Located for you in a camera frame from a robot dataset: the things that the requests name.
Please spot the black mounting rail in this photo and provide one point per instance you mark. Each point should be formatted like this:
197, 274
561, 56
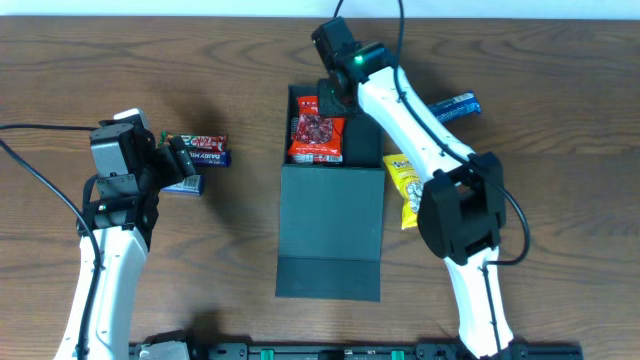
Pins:
176, 350

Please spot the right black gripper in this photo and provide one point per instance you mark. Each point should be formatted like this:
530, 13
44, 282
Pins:
333, 105

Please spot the blue Dairy Milk bar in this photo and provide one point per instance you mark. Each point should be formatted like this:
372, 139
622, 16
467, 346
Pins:
208, 158

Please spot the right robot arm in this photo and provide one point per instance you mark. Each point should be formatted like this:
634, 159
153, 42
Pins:
462, 209

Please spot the small blue candy box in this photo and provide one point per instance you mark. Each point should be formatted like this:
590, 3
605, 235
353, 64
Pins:
192, 185

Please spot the blue Oreo wrapper pack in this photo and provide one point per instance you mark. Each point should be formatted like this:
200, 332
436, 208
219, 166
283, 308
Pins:
456, 107

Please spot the yellow Hacks candy bag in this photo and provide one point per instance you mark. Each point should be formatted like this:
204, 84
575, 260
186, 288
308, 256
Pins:
408, 184

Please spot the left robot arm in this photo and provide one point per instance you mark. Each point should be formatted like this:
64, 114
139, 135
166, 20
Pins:
119, 213

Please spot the green red KitKat bar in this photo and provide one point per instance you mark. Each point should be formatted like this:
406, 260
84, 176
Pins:
201, 142

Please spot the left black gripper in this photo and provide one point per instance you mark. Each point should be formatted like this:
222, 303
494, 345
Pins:
172, 171

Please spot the dark green open box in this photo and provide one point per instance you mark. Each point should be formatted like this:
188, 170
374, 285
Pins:
331, 221

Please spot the red Hacks candy bag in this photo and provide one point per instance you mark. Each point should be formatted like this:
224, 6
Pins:
318, 138

